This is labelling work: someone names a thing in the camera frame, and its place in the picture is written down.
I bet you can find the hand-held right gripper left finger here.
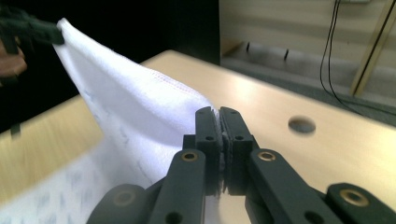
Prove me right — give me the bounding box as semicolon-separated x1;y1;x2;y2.
182;105;224;196

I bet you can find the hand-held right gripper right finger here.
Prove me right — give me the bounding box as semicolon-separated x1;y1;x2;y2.
219;105;260;196

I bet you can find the white cloth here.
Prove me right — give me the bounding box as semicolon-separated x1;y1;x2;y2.
0;17;226;224

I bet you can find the pale slanted stand leg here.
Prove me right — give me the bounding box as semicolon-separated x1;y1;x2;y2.
348;0;396;97

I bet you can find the black cable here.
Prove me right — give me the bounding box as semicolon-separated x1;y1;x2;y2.
327;0;396;116

